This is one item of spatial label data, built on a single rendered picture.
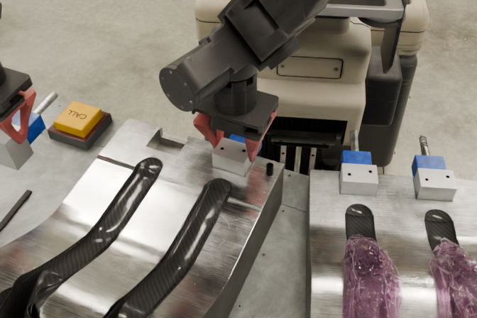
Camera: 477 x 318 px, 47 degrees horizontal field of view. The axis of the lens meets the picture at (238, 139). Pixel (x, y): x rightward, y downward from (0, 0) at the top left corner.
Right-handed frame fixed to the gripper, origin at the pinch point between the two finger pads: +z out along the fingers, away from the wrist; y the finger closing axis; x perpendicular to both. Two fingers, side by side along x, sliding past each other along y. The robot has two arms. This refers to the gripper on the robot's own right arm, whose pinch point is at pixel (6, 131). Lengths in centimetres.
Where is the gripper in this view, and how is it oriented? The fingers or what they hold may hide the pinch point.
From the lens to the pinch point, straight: 82.4
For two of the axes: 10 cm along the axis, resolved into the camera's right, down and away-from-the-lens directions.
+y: 9.2, 2.7, -2.9
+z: 0.2, 7.0, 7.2
